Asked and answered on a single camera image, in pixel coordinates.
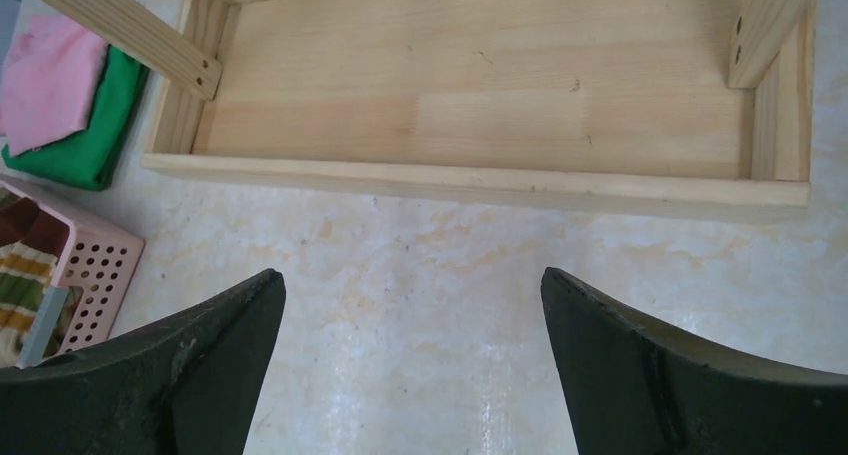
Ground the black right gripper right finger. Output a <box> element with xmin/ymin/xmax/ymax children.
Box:
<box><xmin>540</xmin><ymin>267</ymin><xmax>847</xmax><ymax>454</ymax></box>

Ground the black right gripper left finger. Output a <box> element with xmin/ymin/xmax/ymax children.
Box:
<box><xmin>1</xmin><ymin>269</ymin><xmax>286</xmax><ymax>454</ymax></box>

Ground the pink perforated basket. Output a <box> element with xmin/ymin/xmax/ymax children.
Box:
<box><xmin>1</xmin><ymin>176</ymin><xmax>145</xmax><ymax>368</ymax></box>

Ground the green cloth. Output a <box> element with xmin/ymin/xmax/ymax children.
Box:
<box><xmin>1</xmin><ymin>46</ymin><xmax>149</xmax><ymax>192</ymax></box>

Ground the wooden rack base tray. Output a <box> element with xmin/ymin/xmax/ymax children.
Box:
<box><xmin>141</xmin><ymin>0</ymin><xmax>816</xmax><ymax>221</ymax></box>

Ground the pink towel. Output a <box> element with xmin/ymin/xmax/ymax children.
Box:
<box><xmin>1</xmin><ymin>15</ymin><xmax>108</xmax><ymax>156</ymax></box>

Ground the left wooden rack post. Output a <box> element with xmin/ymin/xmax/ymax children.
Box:
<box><xmin>41</xmin><ymin>0</ymin><xmax>222</xmax><ymax>100</ymax></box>

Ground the wooden rack post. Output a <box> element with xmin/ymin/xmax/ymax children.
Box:
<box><xmin>726</xmin><ymin>0</ymin><xmax>811</xmax><ymax>89</ymax></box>
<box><xmin>41</xmin><ymin>0</ymin><xmax>222</xmax><ymax>100</ymax></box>

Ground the right wooden rack post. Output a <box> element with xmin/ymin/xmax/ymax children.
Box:
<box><xmin>726</xmin><ymin>0</ymin><xmax>811</xmax><ymax>89</ymax></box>

